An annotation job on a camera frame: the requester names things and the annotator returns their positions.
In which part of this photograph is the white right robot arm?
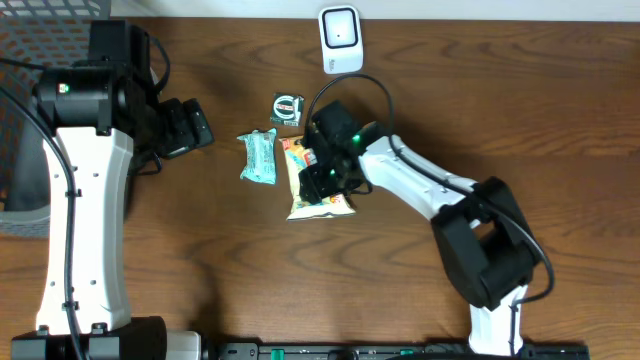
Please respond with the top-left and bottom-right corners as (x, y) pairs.
(299, 101), (544, 357)

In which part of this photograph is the dark grey mesh basket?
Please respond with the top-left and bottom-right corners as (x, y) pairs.
(1, 0), (111, 237)

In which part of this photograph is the green Zam-Buk tin box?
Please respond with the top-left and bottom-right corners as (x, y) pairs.
(270, 93), (305, 127)

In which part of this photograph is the pale green wet wipes pack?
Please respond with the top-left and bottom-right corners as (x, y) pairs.
(237, 128), (277, 185)

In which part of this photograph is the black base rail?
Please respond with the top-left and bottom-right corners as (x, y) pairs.
(202, 342), (591, 360)

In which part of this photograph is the white barcode scanner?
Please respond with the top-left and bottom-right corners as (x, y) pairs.
(318, 5), (364, 75)

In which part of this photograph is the yellow snack bag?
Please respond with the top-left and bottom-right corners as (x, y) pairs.
(280, 135), (356, 221)

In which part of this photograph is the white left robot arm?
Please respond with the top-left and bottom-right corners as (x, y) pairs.
(11, 20), (214, 360)

